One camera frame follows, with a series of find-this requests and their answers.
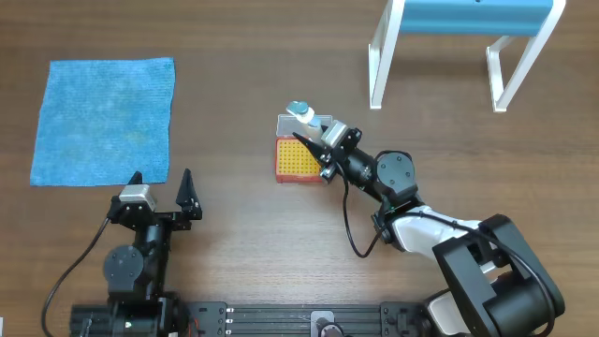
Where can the red and yellow tip box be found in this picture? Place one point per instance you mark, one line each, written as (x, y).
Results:
(292, 161)

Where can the blue cloth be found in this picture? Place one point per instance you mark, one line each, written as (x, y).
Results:
(103, 121)

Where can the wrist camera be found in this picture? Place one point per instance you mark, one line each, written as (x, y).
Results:
(335, 133)
(137, 196)

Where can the mounting rail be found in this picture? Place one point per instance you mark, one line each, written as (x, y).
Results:
(281, 320)

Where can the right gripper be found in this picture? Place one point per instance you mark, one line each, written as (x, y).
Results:
(346, 147)

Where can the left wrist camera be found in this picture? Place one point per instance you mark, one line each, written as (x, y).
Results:
(137, 196)

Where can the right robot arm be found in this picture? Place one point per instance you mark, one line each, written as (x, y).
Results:
(468, 271)

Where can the white and blue stand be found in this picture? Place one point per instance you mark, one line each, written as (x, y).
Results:
(468, 19)

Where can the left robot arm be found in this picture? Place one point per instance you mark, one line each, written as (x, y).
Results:
(140, 276)

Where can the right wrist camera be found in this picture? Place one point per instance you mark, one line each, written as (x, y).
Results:
(335, 133)

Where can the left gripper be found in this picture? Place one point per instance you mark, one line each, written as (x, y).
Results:
(173, 221)

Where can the white pipette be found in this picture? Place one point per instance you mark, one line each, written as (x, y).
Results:
(309, 119)

